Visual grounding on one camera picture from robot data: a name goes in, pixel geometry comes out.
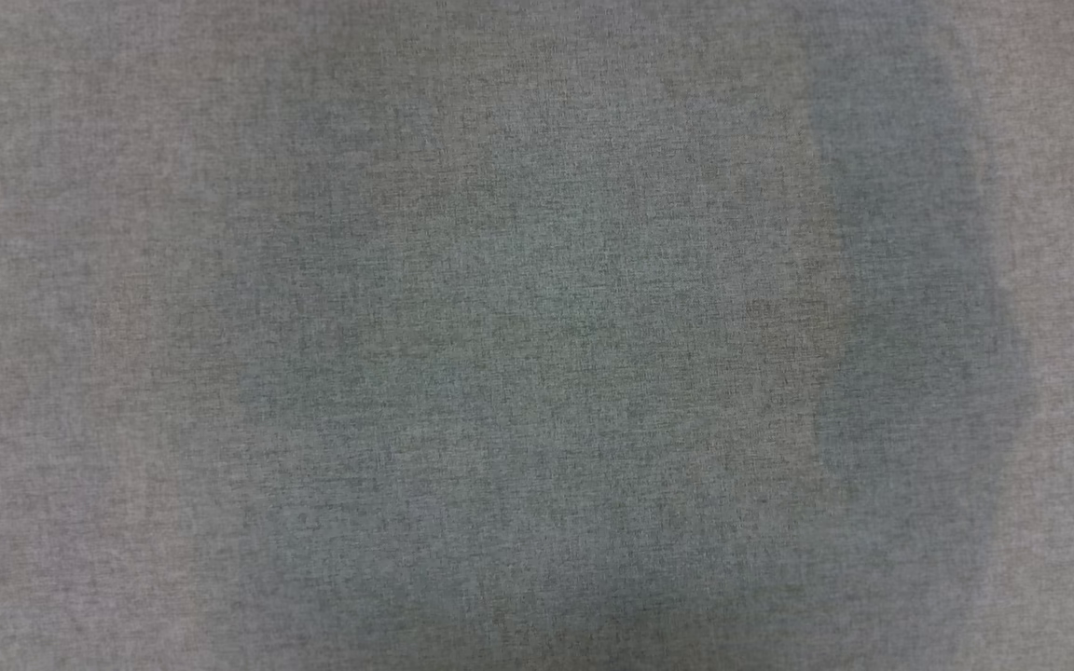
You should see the grey fabric upholstered platform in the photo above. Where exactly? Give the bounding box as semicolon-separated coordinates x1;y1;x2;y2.
0;0;1074;671

